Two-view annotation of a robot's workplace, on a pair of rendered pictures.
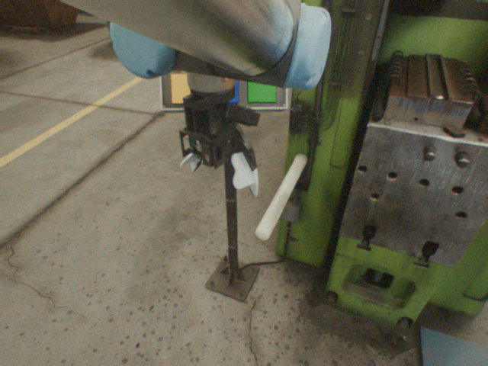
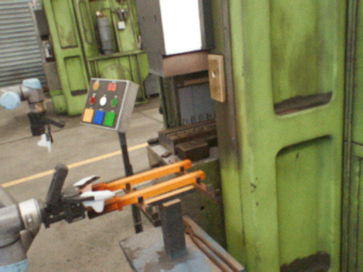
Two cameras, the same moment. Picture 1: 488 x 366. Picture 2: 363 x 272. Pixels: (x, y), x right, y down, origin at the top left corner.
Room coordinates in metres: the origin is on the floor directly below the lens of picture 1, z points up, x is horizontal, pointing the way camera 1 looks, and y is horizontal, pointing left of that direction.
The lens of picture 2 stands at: (-0.31, -1.70, 1.53)
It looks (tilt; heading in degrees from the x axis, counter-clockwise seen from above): 19 degrees down; 45
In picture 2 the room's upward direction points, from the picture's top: 7 degrees counter-clockwise
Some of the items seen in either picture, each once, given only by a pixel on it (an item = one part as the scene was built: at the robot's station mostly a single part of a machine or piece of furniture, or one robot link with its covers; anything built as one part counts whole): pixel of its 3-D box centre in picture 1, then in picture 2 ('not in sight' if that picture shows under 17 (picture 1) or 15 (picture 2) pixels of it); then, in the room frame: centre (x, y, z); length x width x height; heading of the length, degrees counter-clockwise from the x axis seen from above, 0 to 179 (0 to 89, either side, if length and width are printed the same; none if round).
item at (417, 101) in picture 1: (424, 83); (205, 131); (0.98, -0.57, 0.96); 0.42 x 0.20 x 0.09; 157
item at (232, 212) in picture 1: (231, 194); (130, 182); (0.94, 0.05, 0.54); 0.04 x 0.04 x 1.08; 67
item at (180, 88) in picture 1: (186, 88); (88, 115); (0.81, 0.15, 1.01); 0.07 x 0.05 x 0.07; 92
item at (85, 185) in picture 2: not in sight; (88, 188); (0.22, -0.74, 1.04); 0.09 x 0.03 x 0.06; 17
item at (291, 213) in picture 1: (290, 209); not in sight; (1.04, -0.21, 0.36); 0.09 x 0.07 x 0.12; 67
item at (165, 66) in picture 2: not in sight; (198, 57); (0.98, -0.57, 1.32); 0.42 x 0.20 x 0.10; 157
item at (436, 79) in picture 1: (436, 73); (206, 125); (0.97, -0.60, 0.99); 0.42 x 0.05 x 0.01; 157
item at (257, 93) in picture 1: (261, 88); (110, 119); (0.81, -0.05, 1.01); 0.07 x 0.05 x 0.07; 92
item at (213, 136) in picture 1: (212, 124); (40, 122); (0.47, 0.05, 1.07); 0.09 x 0.08 x 0.12; 148
